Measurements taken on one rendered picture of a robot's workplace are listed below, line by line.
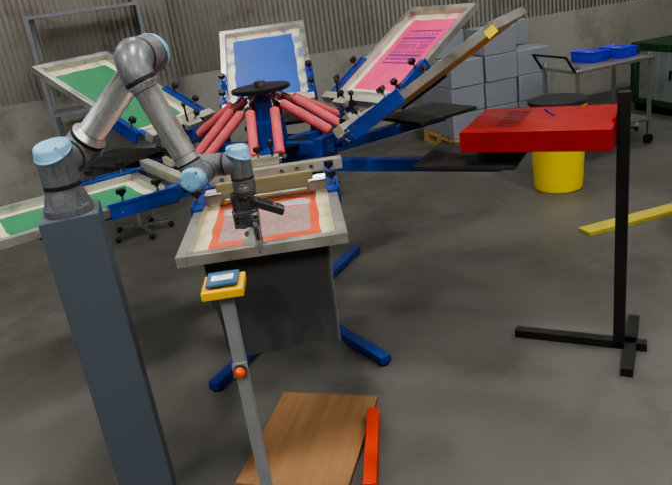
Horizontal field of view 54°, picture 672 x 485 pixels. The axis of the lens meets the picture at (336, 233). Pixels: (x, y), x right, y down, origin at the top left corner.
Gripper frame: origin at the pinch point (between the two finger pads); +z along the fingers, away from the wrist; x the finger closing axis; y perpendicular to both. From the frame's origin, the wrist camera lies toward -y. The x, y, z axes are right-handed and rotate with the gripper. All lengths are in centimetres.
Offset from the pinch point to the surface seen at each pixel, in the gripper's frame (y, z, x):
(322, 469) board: -7, 96, 0
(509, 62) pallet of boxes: -229, 17, -450
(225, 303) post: 12.3, 9.0, 21.1
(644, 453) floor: -127, 98, 16
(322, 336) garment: -15.2, 42.7, -9.1
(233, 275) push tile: 8.4, 0.9, 19.0
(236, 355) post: 12.3, 27.9, 21.1
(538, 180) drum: -197, 88, -286
